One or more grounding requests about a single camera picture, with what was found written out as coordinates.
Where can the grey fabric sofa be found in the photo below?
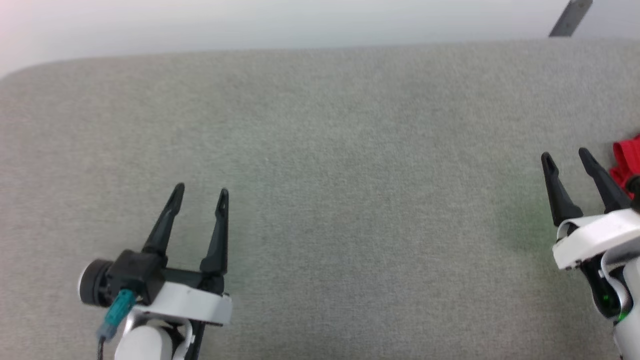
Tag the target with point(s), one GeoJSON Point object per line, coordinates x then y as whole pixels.
{"type": "Point", "coordinates": [350, 175]}

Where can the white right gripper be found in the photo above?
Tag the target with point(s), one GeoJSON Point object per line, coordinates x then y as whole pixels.
{"type": "Point", "coordinates": [595, 235]}

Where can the grey metal bar with bracket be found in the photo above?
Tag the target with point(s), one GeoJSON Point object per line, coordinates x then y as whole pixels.
{"type": "Point", "coordinates": [572, 17]}

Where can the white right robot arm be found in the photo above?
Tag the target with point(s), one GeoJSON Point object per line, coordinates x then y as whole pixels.
{"type": "Point", "coordinates": [631, 320]}

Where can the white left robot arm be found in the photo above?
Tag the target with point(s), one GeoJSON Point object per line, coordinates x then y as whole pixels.
{"type": "Point", "coordinates": [145, 345]}

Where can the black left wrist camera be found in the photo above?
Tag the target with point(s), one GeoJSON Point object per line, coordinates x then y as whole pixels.
{"type": "Point", "coordinates": [125, 275]}

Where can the red and white garment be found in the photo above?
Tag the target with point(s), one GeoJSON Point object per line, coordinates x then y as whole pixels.
{"type": "Point", "coordinates": [627, 160]}

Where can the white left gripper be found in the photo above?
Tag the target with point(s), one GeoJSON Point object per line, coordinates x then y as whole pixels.
{"type": "Point", "coordinates": [190, 302]}

